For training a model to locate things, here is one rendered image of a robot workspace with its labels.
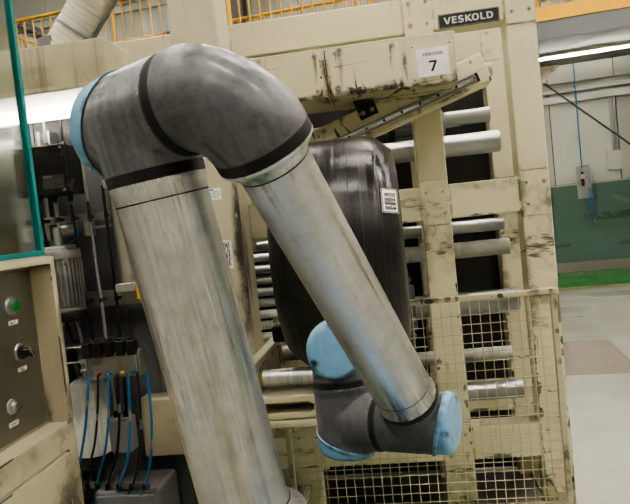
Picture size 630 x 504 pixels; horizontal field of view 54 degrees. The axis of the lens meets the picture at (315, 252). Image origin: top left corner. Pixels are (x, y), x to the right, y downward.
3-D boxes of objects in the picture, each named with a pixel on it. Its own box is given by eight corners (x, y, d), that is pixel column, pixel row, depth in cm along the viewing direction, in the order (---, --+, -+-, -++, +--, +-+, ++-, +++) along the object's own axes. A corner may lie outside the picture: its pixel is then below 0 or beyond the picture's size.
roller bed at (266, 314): (244, 345, 202) (234, 255, 200) (254, 336, 217) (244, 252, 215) (303, 340, 199) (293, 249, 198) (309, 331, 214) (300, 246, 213)
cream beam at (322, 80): (252, 108, 183) (246, 58, 182) (269, 120, 208) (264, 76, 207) (460, 80, 175) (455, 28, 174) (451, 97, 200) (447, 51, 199)
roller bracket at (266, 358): (246, 405, 151) (242, 366, 150) (277, 365, 190) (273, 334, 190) (260, 405, 150) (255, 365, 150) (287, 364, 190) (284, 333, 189)
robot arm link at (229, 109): (269, -8, 62) (474, 411, 95) (181, 31, 69) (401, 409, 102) (216, 40, 54) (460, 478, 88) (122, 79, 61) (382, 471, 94)
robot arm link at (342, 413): (371, 467, 92) (362, 383, 93) (307, 462, 98) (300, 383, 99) (398, 451, 100) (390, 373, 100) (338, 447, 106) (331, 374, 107)
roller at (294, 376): (259, 366, 157) (262, 379, 159) (256, 378, 153) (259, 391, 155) (396, 356, 152) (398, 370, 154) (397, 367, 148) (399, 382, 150)
